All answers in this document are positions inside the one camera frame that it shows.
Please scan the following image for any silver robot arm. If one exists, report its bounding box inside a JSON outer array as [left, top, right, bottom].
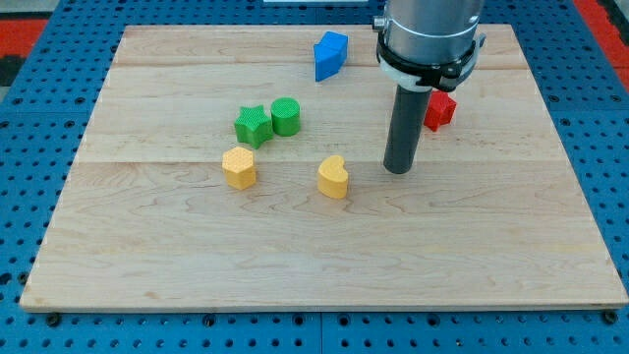
[[372, 0, 486, 174]]

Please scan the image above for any black and white clamp ring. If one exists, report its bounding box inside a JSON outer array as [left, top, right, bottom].
[[376, 32, 486, 92]]

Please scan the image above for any green cylinder block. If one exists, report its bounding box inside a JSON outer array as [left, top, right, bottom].
[[271, 97, 301, 137]]

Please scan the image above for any wooden board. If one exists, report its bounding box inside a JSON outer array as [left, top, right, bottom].
[[20, 25, 628, 313]]

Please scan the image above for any yellow heart block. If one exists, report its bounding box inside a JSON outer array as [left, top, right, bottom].
[[317, 155, 349, 199]]

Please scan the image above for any green star block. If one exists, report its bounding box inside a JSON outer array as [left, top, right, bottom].
[[234, 105, 274, 149]]

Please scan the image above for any blue pentagon block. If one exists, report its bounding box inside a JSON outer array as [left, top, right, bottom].
[[314, 31, 349, 82]]

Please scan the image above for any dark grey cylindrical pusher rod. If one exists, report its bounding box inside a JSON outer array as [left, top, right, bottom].
[[383, 86, 431, 174]]

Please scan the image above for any red star block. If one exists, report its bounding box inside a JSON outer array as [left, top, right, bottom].
[[424, 90, 457, 132]]

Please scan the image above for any yellow hexagon block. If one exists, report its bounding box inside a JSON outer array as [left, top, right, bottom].
[[221, 147, 257, 190]]

